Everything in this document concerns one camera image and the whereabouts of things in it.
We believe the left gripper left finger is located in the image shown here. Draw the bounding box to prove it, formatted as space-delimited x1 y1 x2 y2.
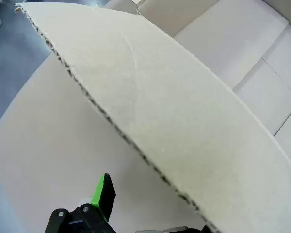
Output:
45 172 116 233

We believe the brown cardboard box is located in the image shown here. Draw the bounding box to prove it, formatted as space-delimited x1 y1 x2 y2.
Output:
0 0 291 233

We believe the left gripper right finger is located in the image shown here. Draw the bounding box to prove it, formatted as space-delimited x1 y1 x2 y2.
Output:
135 224 213 233

